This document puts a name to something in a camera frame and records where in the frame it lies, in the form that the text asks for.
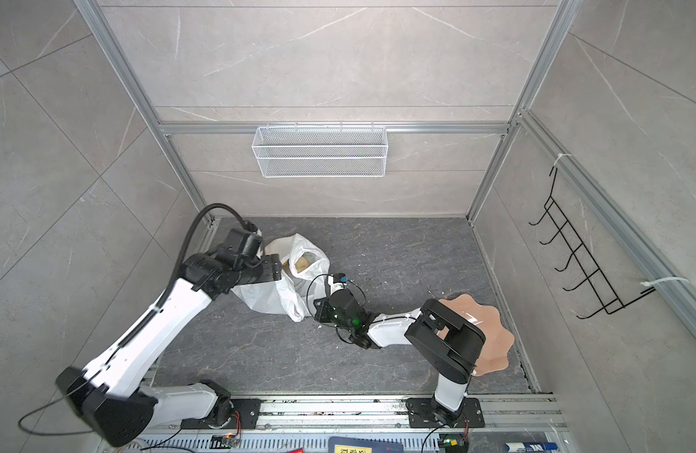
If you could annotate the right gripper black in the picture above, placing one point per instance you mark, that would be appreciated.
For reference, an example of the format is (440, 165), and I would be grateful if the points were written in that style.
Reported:
(323, 310)

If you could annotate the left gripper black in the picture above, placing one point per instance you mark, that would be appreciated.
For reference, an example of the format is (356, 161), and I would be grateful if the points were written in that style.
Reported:
(270, 264)

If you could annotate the white plastic bag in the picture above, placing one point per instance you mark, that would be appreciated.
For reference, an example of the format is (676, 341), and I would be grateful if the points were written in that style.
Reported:
(288, 296)

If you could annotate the pink scalloped plate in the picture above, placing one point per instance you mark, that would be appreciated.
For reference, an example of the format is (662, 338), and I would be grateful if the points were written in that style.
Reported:
(499, 340)

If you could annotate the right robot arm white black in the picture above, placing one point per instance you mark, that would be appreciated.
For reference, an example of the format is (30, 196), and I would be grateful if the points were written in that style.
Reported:
(448, 341)

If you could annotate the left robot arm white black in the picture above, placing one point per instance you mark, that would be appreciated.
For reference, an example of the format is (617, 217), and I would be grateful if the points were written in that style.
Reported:
(108, 394)

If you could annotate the beige fake fruit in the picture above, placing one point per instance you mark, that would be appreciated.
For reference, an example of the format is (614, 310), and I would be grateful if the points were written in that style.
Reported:
(301, 264)

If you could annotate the blue yellow box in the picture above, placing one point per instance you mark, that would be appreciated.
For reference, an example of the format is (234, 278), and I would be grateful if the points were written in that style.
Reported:
(351, 445)

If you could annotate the green circuit board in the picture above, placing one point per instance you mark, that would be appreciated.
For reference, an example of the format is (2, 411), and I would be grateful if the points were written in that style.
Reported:
(449, 443)

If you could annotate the white wire mesh basket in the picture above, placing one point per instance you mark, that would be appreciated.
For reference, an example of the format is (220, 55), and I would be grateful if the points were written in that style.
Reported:
(294, 152)

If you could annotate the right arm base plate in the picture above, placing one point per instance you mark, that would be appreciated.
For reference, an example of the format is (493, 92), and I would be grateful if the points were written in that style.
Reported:
(427, 413)

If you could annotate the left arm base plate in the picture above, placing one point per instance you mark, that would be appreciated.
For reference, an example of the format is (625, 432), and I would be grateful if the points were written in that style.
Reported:
(241, 413)

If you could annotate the black wire hook rack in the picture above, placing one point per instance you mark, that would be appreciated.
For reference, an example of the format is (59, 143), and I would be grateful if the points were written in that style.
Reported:
(580, 257)

